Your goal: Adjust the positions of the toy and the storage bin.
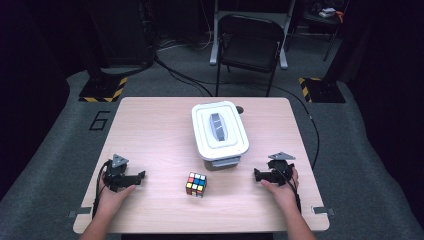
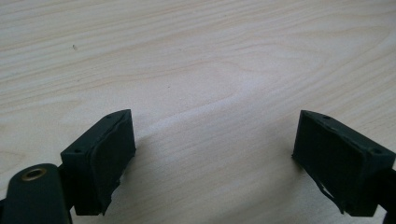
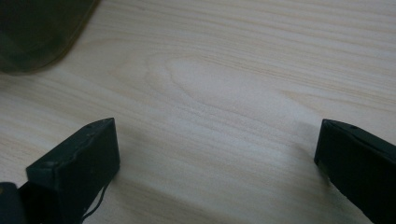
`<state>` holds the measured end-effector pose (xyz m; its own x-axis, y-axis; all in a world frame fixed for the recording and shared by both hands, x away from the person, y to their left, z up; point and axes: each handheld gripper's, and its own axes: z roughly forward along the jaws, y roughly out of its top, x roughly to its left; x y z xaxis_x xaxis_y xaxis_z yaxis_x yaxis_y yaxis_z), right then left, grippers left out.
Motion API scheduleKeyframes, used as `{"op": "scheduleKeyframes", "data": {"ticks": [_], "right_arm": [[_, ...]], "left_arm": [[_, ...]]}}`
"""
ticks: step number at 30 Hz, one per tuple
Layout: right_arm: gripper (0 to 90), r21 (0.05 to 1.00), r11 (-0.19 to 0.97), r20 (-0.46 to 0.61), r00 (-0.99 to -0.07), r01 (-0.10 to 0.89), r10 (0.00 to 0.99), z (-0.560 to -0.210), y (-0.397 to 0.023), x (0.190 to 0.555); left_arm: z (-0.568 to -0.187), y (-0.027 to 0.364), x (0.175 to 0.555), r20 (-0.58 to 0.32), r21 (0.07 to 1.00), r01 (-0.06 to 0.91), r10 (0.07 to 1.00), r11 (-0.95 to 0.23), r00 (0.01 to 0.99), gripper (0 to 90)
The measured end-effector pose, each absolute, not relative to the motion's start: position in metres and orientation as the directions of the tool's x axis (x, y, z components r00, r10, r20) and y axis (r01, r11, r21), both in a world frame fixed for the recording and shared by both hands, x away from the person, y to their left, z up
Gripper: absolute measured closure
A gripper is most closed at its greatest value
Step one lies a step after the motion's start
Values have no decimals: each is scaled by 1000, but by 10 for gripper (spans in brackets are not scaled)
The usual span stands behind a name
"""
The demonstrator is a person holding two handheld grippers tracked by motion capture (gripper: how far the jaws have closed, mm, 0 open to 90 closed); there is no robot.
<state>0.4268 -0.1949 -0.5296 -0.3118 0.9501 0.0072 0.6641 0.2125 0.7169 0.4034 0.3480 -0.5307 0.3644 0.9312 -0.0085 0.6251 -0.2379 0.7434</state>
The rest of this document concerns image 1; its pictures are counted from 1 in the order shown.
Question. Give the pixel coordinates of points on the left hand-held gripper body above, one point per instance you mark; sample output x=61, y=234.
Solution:
x=116, y=178

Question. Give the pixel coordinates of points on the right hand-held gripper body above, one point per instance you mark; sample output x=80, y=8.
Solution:
x=280, y=171

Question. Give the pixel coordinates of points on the clear brown plastic storage box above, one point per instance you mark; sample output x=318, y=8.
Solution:
x=221, y=163

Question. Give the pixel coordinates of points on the multicoloured puzzle cube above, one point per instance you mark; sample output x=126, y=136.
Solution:
x=196, y=184

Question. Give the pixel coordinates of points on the person's left hand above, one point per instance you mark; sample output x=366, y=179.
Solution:
x=111, y=200

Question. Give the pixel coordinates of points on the person's right hand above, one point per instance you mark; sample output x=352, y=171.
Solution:
x=286, y=196

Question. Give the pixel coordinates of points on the grey tape strip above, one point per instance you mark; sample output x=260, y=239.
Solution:
x=80, y=211
x=322, y=210

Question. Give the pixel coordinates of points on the black base with hazard tape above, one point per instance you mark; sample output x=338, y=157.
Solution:
x=101, y=90
x=325, y=90

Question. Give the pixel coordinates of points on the black folding chair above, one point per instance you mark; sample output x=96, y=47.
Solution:
x=248, y=50

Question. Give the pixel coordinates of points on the black equipment case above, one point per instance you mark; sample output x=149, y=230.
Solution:
x=125, y=33

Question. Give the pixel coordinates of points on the white device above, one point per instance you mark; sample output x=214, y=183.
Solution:
x=327, y=12

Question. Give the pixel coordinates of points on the grey metal stand frame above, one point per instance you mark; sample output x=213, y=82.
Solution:
x=212, y=50

